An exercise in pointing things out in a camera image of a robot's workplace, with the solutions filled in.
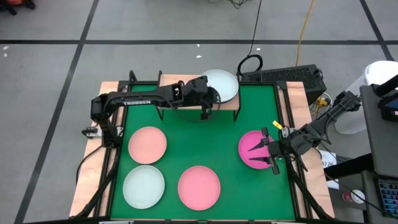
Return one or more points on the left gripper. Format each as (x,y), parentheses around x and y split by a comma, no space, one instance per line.
(196,91)

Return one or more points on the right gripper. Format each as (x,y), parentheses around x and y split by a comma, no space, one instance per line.
(289,144)

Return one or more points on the magenta plate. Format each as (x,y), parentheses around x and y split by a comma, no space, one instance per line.
(244,154)

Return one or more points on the pink plate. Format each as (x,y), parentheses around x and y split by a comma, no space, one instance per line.
(199,188)

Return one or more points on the salmon plate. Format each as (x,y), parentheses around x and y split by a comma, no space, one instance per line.
(147,145)

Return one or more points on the pale mint plate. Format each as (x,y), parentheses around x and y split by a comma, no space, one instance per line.
(143,186)

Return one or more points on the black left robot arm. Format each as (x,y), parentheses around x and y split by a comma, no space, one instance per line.
(136,99)

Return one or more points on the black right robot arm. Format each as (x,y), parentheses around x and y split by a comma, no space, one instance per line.
(329,118)

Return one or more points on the wooden shelf with black legs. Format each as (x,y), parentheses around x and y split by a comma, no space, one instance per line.
(171,79)

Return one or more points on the yellow tag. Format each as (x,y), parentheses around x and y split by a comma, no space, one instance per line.
(277,125)

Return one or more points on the green table mat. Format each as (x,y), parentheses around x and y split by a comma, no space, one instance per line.
(217,146)

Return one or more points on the white paper sheet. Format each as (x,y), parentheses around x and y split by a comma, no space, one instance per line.
(329,158)

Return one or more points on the yellow plug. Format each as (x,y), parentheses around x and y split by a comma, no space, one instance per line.
(321,102)

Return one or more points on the red white round lid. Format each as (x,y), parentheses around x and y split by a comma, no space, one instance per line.
(357,196)

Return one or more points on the grey desk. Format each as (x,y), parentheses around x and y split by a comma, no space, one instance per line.
(379,149)

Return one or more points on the black keyboard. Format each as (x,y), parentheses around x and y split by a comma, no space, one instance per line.
(388,196)

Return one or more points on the dark screen device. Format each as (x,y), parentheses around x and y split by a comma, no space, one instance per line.
(388,109)

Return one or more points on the white round bin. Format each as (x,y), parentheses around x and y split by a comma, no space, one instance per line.
(382,71)

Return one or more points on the orange black item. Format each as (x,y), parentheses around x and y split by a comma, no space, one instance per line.
(15,3)

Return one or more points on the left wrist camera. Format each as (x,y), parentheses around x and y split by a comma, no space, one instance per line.
(175,95)

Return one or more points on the black metal rig frame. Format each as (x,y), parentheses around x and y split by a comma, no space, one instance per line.
(109,193)

